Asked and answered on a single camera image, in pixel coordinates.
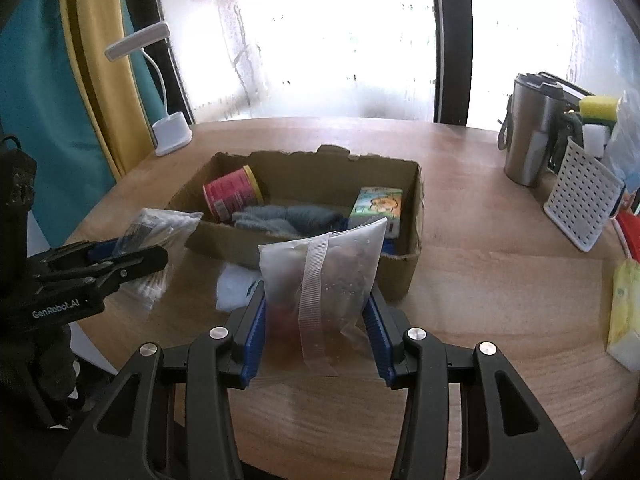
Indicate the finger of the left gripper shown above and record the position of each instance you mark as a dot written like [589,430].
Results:
[79,255]
[58,298]

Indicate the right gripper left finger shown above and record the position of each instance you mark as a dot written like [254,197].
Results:
[128,435]

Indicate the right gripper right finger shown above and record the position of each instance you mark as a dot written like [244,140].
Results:
[505,431]

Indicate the yellow lid red can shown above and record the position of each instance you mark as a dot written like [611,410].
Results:
[232,193]

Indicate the translucent zip pouch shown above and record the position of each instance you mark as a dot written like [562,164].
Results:
[315,292]

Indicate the cartoon tissue pack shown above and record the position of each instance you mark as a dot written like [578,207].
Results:
[376,202]

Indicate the yellow tissue pack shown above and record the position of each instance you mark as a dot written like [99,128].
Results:
[623,332]

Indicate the teal curtain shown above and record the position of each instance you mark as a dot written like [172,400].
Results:
[42,106]

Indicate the blue tissue pack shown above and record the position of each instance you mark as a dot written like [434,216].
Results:
[389,247]

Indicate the grey towel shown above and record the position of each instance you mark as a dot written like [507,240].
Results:
[289,221]

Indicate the yellow curtain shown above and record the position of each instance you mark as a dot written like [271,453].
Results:
[108,89]

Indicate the red small box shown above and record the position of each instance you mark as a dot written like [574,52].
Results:
[627,227]

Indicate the brown cardboard box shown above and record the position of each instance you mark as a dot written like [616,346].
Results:
[329,177]

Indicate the white perforated basket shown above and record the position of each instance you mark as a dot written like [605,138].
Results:
[584,197]

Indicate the white plastic bag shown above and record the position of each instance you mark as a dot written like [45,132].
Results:
[622,153]

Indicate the stainless steel tumbler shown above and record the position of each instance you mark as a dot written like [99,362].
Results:
[526,132]

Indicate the yellow green sponge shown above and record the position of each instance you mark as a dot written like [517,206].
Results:
[599,110]

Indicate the black window frame post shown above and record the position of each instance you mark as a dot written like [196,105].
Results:
[454,60]

